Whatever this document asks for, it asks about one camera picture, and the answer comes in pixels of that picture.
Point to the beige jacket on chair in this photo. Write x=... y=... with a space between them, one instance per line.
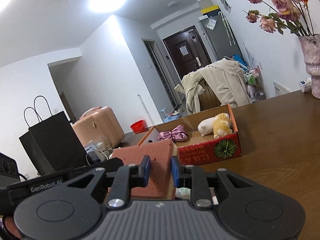
x=224 y=77

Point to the yellow box on refrigerator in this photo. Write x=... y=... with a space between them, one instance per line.
x=209 y=9

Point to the white flat box by wall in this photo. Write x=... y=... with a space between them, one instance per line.
x=279 y=89

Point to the red cardboard box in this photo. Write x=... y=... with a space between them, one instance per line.
x=199 y=150

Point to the white yellow alpaca plush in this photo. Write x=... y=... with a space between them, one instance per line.
x=220 y=125

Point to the pink textured vase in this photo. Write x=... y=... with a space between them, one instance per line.
x=310 y=49

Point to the black paper shopping bag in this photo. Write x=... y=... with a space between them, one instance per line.
x=52 y=145

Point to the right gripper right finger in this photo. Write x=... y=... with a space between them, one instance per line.
x=193 y=178

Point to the small blue stool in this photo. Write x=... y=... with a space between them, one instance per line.
x=168 y=117

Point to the person left hand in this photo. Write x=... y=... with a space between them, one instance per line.
x=9 y=229

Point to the grey refrigerator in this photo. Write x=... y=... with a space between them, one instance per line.
x=219 y=35

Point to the red bucket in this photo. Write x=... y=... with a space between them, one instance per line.
x=139 y=127

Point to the dark brown entrance door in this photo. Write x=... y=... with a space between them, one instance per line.
x=187 y=51

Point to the brown chair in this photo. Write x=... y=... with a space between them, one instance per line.
x=208 y=99

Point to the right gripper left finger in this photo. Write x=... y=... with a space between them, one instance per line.
x=124 y=180

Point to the iridescent plastic bag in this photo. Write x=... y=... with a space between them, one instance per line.
x=183 y=193

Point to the pink hard suitcase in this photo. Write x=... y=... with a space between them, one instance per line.
x=99 y=124

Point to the pink satin bow scrunchie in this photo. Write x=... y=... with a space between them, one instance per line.
x=178 y=134

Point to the pink sponge block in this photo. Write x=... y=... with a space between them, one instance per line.
x=160 y=184

